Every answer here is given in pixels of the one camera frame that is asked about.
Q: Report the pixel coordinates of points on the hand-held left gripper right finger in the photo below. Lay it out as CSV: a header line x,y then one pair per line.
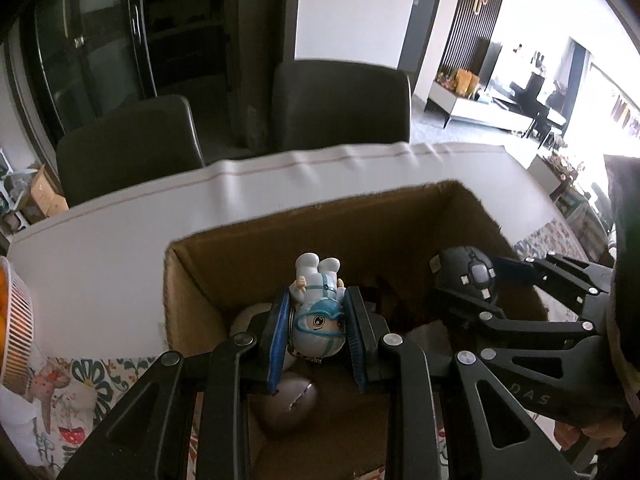
x,y
357,340

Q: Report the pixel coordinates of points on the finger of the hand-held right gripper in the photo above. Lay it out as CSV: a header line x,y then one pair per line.
x,y
530,322
512,267

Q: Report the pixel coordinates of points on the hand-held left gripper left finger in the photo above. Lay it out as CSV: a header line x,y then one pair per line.
x,y
277,345

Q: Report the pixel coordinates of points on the white astronaut figurine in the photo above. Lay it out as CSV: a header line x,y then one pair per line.
x,y
317,325

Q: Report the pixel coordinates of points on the black round device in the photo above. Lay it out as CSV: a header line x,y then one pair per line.
x,y
465,265

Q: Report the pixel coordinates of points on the white cube charger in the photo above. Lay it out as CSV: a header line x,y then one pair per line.
x,y
430,335

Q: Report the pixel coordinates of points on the brown cardboard box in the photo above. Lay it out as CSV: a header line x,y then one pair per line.
x,y
225,260

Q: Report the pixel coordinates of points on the person's right hand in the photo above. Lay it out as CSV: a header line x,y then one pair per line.
x,y
600,437

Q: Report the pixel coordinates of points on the low side cabinet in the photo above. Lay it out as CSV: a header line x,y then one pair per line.
x,y
570,195

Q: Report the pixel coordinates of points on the white tv console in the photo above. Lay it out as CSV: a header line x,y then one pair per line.
x,y
475,110

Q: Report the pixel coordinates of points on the dark furniture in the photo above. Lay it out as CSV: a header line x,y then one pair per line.
x,y
535,95

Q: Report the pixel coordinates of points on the floral printed cloth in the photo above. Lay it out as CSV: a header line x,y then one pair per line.
x,y
90,380

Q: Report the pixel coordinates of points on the patterned tablecloth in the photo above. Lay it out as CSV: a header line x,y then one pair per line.
x,y
125,210

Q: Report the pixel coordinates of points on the dark upholstered chair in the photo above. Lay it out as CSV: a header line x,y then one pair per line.
x,y
340,105
130,150

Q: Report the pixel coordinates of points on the white basket with oranges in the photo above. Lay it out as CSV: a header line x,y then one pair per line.
x,y
22,320

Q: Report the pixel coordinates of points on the grey door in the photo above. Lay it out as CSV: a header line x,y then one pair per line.
x,y
425,10

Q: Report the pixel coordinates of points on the small cardboard carton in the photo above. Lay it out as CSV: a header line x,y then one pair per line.
x,y
47,197

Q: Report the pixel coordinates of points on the orange fruit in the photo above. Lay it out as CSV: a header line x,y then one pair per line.
x,y
4,332
3,285

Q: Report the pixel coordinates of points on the black glass cabinet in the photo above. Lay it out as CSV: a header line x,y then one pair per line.
x,y
90,60

